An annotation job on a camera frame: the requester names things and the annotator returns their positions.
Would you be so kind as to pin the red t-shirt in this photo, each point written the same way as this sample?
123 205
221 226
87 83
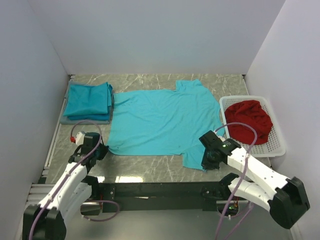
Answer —
248 112

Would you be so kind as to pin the folded grey t-shirt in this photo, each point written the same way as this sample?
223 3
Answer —
82 121

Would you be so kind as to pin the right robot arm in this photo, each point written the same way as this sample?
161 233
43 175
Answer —
284 198

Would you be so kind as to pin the black base beam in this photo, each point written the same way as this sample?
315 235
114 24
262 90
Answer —
146 196

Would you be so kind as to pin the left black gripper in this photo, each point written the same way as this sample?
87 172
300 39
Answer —
104 149

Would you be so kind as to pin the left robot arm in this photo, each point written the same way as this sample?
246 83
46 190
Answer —
48 219

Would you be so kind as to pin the turquoise t-shirt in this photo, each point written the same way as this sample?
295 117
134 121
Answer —
164 122

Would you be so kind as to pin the folded blue t-shirt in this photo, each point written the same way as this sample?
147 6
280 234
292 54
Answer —
94 117

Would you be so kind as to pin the white plastic basket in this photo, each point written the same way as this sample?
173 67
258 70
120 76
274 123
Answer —
275 146

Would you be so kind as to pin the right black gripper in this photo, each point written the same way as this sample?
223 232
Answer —
206 165

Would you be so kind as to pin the folded teal t-shirt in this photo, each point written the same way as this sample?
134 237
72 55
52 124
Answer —
87 100

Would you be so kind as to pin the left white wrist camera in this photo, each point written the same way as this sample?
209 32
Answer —
79 138

